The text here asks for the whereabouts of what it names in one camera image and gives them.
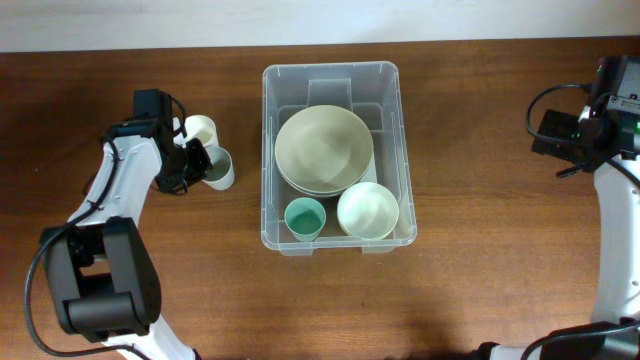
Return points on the cream white cup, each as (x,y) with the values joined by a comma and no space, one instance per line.
(203,128)

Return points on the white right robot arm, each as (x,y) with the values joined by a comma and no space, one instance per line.
(613,329)

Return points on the mint green cup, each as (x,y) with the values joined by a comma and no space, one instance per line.
(305,218)

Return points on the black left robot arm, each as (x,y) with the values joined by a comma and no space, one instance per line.
(101,278)

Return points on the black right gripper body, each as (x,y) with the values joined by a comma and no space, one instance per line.
(557,125)

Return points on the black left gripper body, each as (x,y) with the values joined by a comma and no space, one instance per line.
(188,163)

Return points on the large cream bowl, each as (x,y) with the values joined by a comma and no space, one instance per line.
(323,149)

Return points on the grey cup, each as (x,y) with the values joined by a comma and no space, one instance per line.
(221,175)

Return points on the white label in bin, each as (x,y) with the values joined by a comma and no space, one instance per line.
(370,174)

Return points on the white small bowl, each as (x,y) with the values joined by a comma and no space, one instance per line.
(368,211)

